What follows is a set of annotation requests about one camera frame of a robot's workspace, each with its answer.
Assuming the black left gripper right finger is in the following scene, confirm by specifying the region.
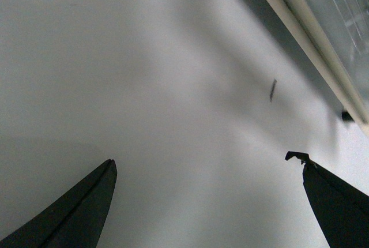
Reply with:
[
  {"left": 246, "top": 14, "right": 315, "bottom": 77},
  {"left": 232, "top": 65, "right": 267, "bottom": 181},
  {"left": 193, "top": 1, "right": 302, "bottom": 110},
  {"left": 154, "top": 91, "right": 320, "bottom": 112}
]
[{"left": 285, "top": 151, "right": 368, "bottom": 247}]

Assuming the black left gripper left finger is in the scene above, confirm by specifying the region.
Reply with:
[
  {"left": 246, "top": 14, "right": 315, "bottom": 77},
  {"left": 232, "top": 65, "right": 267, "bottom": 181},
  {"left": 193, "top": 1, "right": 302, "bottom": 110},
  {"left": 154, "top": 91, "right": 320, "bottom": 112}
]
[{"left": 1, "top": 159, "right": 117, "bottom": 247}]

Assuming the cream toaster oven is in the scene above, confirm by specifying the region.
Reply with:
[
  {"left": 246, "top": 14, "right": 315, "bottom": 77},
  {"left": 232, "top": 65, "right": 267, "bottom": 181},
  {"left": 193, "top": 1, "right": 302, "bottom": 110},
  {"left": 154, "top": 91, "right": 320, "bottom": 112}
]
[{"left": 266, "top": 0, "right": 368, "bottom": 127}]

